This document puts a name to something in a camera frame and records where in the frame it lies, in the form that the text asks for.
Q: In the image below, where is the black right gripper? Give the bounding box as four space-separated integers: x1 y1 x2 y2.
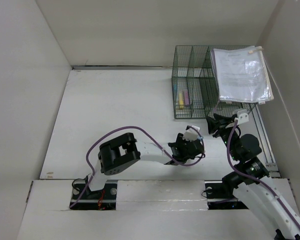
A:
204 112 240 160

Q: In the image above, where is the pink highlighter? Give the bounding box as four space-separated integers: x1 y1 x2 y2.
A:
183 90 190 106

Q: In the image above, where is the yellow highlighter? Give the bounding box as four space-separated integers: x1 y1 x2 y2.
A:
178 92 185 109

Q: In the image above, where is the light blue highlighter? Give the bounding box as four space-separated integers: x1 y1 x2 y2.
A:
172 80 178 98

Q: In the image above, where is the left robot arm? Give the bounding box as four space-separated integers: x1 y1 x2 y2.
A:
84 131 205 199

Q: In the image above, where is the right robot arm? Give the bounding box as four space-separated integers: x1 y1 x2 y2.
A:
206 113 300 240

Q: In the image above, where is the white foam front board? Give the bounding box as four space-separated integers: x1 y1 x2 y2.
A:
116 180 208 212

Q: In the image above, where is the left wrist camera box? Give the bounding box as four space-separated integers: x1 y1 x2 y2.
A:
183 125 201 141

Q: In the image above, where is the green wire mesh organizer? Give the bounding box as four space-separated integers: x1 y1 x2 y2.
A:
171 45 256 120

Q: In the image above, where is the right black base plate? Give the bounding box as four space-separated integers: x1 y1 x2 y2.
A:
201 180 248 211

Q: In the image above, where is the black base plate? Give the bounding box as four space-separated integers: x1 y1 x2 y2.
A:
201 180 248 211
69 178 118 211

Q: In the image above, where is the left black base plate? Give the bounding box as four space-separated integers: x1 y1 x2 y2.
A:
69 178 118 211

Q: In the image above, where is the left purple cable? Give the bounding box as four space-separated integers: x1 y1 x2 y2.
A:
69 125 206 210

